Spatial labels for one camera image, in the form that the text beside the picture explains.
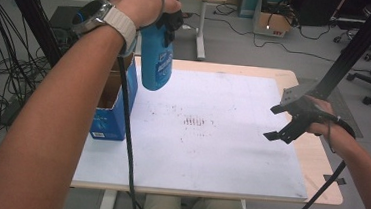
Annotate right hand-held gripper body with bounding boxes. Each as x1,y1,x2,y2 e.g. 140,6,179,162
277,83,330,136

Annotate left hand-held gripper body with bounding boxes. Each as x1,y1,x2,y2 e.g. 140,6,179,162
155,0,187,35

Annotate blue bottle with white cap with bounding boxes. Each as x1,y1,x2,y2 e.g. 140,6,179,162
136,21,178,93

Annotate blue cardboard box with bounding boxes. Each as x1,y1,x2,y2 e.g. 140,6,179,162
88,49,142,144

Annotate person's right hand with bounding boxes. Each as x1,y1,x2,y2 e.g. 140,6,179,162
299,94,346,140

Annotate person's left hand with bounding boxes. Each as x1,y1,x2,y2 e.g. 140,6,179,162
93,0,184,32

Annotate white desk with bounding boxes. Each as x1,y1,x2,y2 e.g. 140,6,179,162
171,0,229,63

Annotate white band wristwatch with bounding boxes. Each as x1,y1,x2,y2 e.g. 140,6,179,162
69,0,141,58

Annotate grey tape strip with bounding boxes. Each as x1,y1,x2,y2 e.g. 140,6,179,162
322,174,348,186

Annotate teal box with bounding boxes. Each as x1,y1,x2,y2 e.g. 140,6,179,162
236,0,265,20

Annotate brown cardboard box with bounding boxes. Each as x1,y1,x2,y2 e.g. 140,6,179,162
251,1,298,40

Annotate white table mat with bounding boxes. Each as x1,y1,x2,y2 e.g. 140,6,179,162
72,60,318,202

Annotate black metal stand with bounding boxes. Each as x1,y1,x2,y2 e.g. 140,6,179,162
313,0,371,103
0,0,68,71

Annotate black office chair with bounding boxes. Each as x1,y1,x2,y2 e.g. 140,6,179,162
327,0,371,63

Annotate black equipment box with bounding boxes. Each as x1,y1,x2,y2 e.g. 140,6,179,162
47,4,82,45

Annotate right gripper thin wrist cord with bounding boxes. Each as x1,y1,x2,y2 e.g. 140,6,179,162
323,120,341,155

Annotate long black floor cable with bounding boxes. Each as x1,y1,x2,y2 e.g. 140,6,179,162
191,11,339,64

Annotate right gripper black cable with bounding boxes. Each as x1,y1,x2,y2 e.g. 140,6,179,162
281,107,358,209

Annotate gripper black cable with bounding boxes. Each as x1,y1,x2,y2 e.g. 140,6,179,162
104,55,155,209
281,107,358,209

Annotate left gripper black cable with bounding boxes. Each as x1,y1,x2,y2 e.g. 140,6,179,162
104,55,155,209

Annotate bundle of black floor cables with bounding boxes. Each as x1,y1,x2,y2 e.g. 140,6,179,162
0,0,60,175

